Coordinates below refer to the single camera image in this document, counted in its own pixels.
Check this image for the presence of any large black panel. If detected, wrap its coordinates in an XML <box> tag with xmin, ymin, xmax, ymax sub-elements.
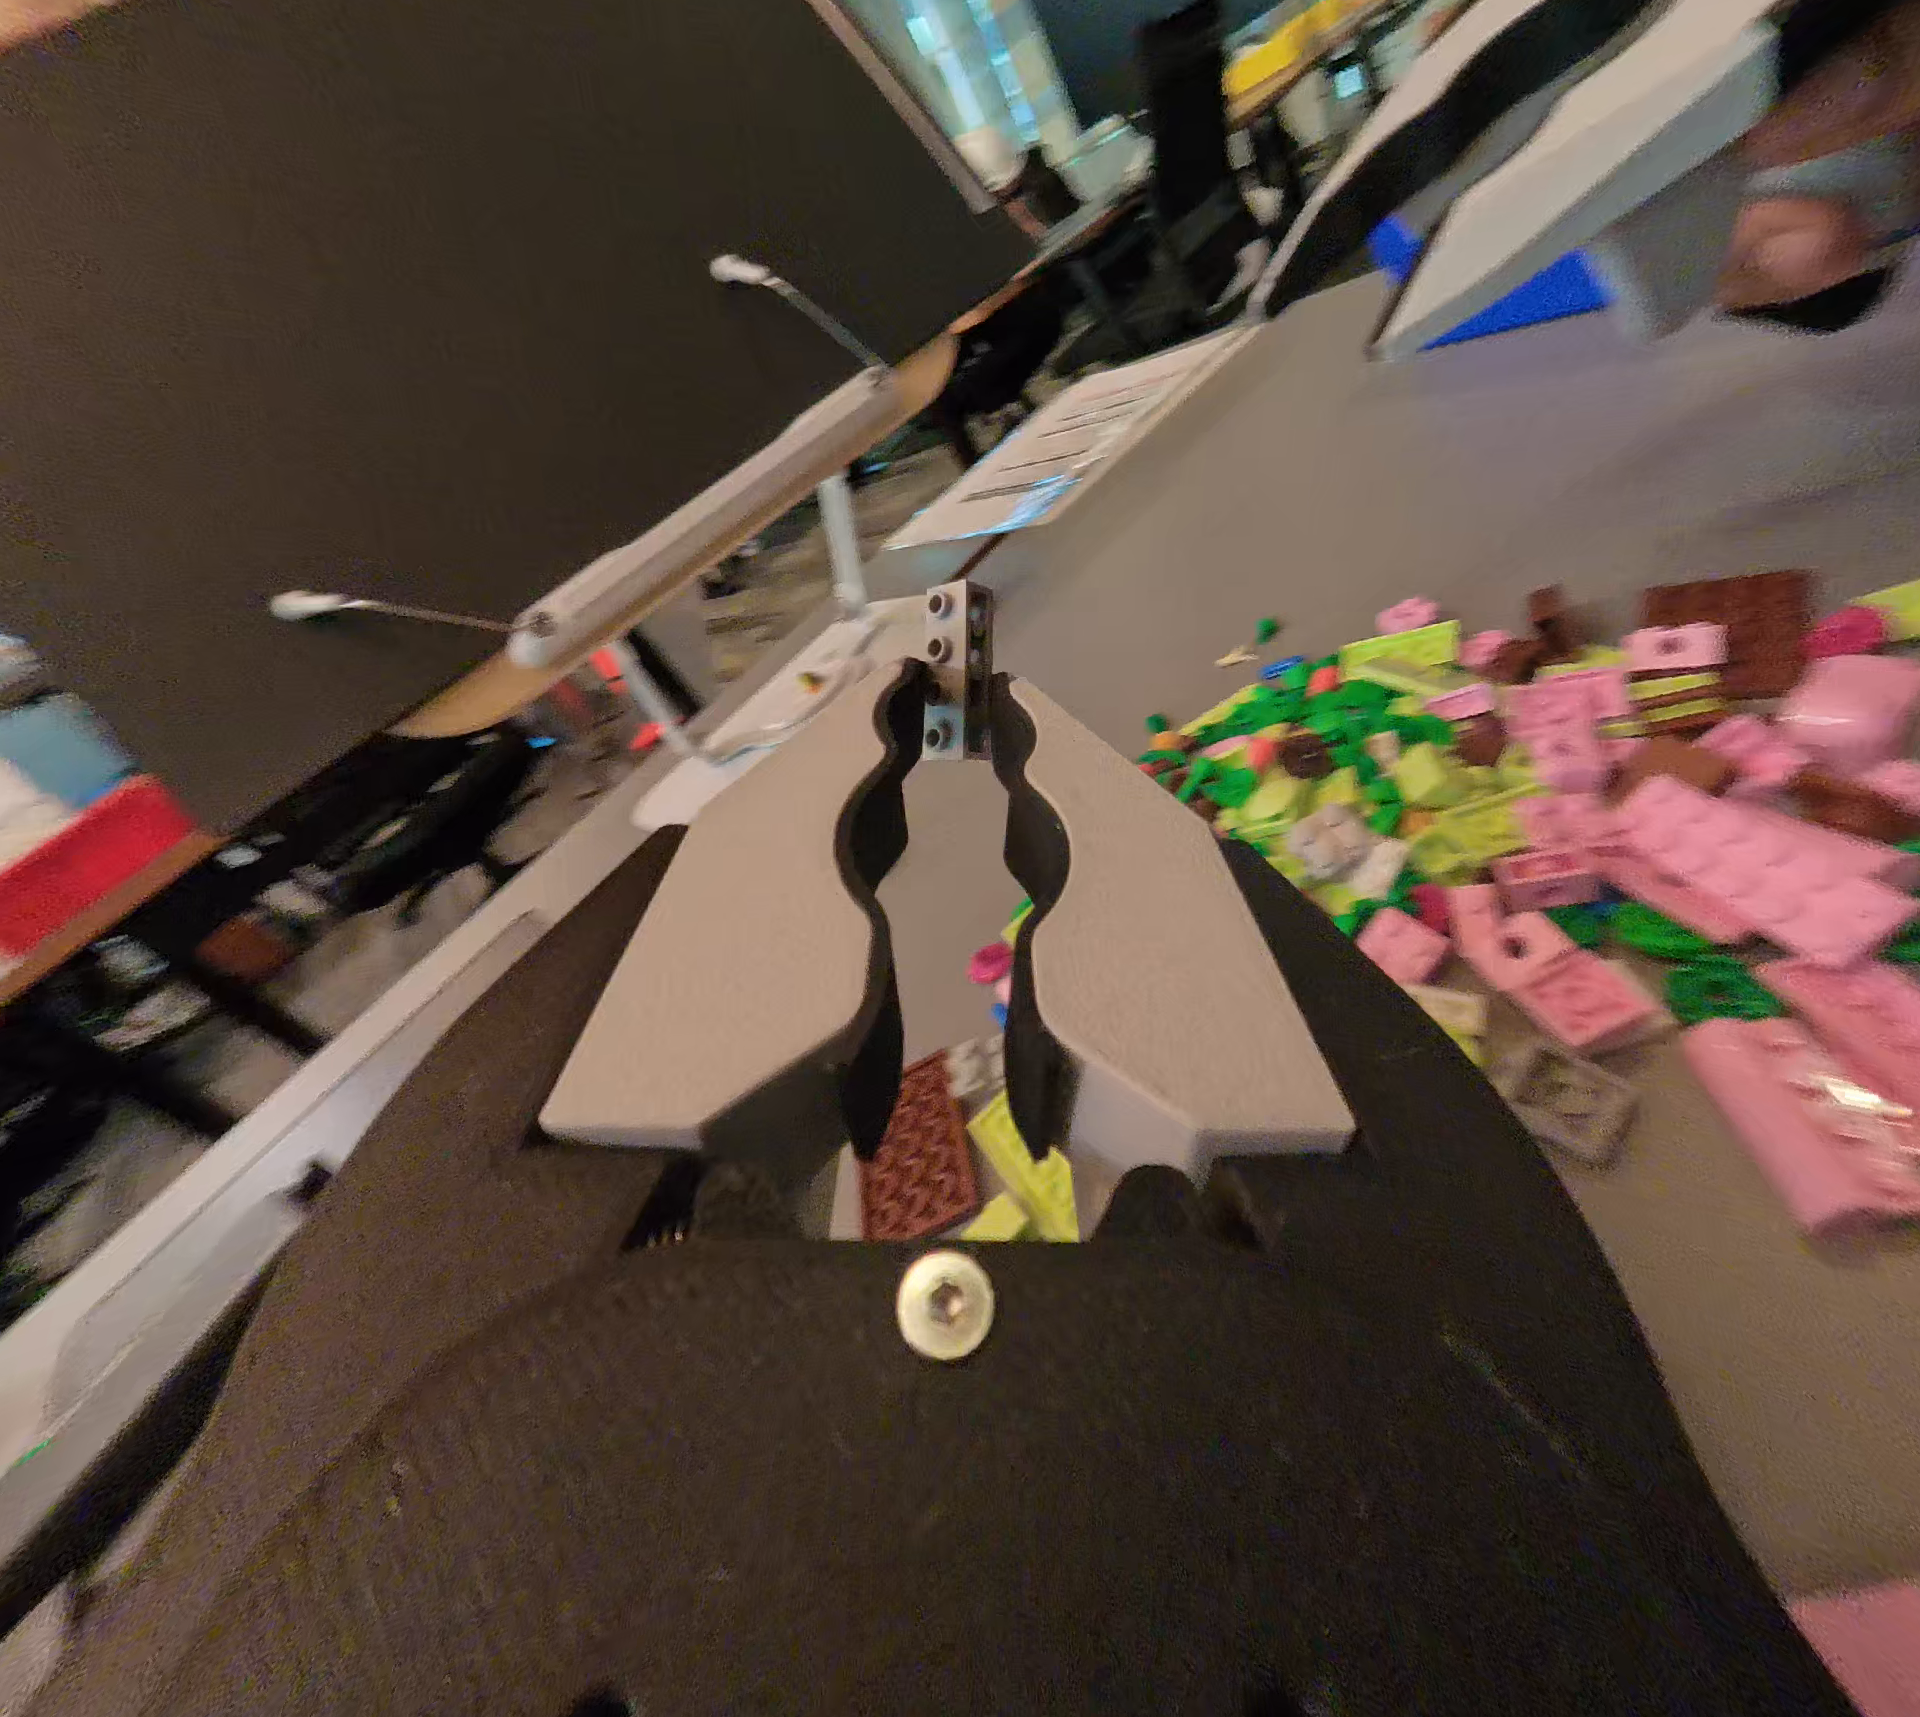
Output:
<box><xmin>0</xmin><ymin>0</ymin><xmax>1040</xmax><ymax>839</ymax></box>

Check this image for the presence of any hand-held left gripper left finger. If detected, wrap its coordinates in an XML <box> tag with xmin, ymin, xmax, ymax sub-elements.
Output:
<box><xmin>541</xmin><ymin>662</ymin><xmax>919</xmax><ymax>1234</ymax></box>

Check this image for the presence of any lime smooth tile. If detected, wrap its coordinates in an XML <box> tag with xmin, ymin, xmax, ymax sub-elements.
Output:
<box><xmin>961</xmin><ymin>1146</ymin><xmax>1084</xmax><ymax>1247</ymax></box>

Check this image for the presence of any small yellow crate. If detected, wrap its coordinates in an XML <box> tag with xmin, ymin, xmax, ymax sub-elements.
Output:
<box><xmin>1219</xmin><ymin>0</ymin><xmax>1351</xmax><ymax>98</ymax></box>

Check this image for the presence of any pile of mixed toy bricks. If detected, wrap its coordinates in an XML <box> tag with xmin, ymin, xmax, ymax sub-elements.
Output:
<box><xmin>1139</xmin><ymin>571</ymin><xmax>1920</xmax><ymax>1243</ymax></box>

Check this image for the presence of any person's right hand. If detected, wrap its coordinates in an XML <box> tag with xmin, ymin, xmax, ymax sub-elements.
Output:
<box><xmin>1726</xmin><ymin>72</ymin><xmax>1920</xmax><ymax>330</ymax></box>

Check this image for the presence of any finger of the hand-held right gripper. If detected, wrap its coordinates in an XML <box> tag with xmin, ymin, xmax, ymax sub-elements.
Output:
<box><xmin>1367</xmin><ymin>0</ymin><xmax>1920</xmax><ymax>363</ymax></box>
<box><xmin>1257</xmin><ymin>0</ymin><xmax>1730</xmax><ymax>315</ymax></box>

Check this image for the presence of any black office chair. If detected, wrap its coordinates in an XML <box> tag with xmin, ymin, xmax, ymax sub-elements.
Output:
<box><xmin>1133</xmin><ymin>0</ymin><xmax>1277</xmax><ymax>303</ymax></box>
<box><xmin>225</xmin><ymin>727</ymin><xmax>541</xmax><ymax>924</ymax></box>

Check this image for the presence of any blue plastic bin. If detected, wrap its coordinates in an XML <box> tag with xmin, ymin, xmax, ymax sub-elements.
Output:
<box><xmin>1367</xmin><ymin>215</ymin><xmax>1620</xmax><ymax>359</ymax></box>

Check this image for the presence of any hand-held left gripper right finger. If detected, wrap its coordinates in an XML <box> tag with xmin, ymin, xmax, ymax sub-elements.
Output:
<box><xmin>1004</xmin><ymin>680</ymin><xmax>1360</xmax><ymax>1234</ymax></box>

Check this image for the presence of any red bin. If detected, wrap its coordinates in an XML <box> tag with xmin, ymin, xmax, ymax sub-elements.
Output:
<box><xmin>0</xmin><ymin>775</ymin><xmax>198</xmax><ymax>957</ymax></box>

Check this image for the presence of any brown rectangular plate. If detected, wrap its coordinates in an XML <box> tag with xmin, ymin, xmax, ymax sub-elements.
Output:
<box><xmin>861</xmin><ymin>1053</ymin><xmax>980</xmax><ymax>1247</ymax></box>

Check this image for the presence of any printed paper sheet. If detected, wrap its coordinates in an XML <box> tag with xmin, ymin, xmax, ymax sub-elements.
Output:
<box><xmin>886</xmin><ymin>321</ymin><xmax>1264</xmax><ymax>553</ymax></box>

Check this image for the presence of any pink rounded tile block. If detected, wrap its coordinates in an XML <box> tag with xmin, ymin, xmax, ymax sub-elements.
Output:
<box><xmin>1787</xmin><ymin>1582</ymin><xmax>1920</xmax><ymax>1717</ymax></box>

